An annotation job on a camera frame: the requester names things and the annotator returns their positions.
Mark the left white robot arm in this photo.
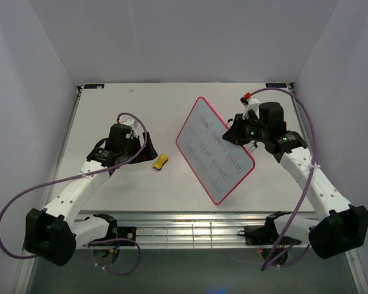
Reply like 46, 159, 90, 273
24, 119, 158, 266

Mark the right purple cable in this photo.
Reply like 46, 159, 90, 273
248, 88, 319, 272

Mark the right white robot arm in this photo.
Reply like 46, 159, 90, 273
222, 101, 368, 259

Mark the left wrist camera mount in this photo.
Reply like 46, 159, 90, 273
119, 118, 138, 137

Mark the yellow whiteboard eraser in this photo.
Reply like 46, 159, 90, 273
152, 154, 169, 170

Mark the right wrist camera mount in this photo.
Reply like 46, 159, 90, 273
240, 92, 260, 119

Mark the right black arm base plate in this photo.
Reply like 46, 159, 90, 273
237, 225, 308, 247

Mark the aluminium table edge rail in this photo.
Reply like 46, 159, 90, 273
23, 211, 326, 251

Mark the left blue table label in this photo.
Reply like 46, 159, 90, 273
83, 84, 105, 89

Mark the right blue table label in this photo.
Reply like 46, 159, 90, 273
265, 83, 288, 88

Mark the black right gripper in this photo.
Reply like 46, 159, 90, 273
223, 112, 269, 145

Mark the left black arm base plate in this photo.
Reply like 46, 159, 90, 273
86, 226, 137, 247

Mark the pink framed whiteboard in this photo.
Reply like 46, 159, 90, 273
175, 97, 256, 205

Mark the blue table label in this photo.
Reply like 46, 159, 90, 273
83, 84, 105, 89
265, 83, 288, 88

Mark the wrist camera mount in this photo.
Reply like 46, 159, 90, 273
119, 118, 138, 137
240, 92, 260, 119

